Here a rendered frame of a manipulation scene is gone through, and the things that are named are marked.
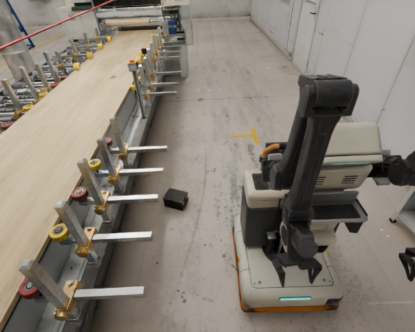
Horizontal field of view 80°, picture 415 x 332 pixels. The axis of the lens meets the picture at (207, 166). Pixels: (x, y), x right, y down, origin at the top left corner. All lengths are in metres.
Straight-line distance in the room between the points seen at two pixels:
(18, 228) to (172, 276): 1.09
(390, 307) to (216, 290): 1.17
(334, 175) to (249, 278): 0.94
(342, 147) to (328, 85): 0.39
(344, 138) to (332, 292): 1.12
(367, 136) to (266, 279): 1.10
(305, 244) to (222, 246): 1.46
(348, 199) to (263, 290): 0.83
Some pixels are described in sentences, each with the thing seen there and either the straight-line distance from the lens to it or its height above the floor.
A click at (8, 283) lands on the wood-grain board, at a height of 0.90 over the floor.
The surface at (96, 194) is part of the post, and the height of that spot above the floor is 0.93.
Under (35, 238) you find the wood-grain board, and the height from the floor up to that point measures 0.90.
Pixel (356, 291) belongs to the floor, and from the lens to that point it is 2.23.
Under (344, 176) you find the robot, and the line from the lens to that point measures 1.09.
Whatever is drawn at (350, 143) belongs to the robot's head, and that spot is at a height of 1.35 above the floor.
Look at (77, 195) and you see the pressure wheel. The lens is 1.49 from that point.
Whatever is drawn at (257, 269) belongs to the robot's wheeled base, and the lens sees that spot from 1.78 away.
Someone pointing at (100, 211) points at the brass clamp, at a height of 0.84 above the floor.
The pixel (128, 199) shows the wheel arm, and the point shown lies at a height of 0.84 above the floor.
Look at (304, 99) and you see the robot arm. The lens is 0.60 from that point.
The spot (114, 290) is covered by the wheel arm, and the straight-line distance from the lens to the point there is 1.18.
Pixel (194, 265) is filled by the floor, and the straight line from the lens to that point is 2.10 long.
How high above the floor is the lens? 1.83
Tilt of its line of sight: 39 degrees down
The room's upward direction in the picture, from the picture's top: 3 degrees counter-clockwise
